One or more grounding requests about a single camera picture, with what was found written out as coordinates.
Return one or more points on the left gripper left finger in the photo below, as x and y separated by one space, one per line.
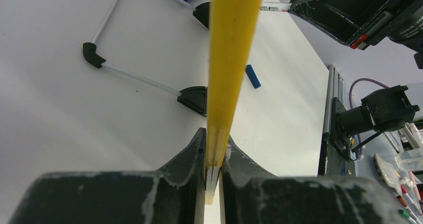
172 194

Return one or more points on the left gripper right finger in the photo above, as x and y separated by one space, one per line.
249 194

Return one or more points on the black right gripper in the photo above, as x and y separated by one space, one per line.
363 23

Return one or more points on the blue capped marker pen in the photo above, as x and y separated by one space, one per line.
275 6

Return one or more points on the yellow framed whiteboard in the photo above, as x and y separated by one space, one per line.
192 73

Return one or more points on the blue marker cap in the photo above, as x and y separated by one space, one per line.
252 76

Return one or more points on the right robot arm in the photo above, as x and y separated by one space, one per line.
383 110

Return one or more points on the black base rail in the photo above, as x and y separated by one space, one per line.
333 152

